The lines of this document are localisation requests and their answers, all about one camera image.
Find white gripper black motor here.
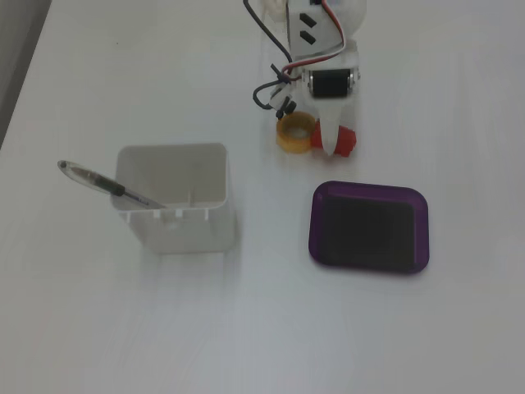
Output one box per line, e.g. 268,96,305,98
301,39,363,157

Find red ribbed cube block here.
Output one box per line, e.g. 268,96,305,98
310,125,356,158

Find white plastic pen holder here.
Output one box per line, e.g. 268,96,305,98
110,142,237,255

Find black clear ballpoint pen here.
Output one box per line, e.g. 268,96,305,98
57,159,169,210

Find yellow tape roll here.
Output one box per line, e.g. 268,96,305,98
275,111,317,155

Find red black robot cable bundle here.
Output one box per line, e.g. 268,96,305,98
242,0,354,121

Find purple metal tray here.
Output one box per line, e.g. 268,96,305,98
307,180,431,278

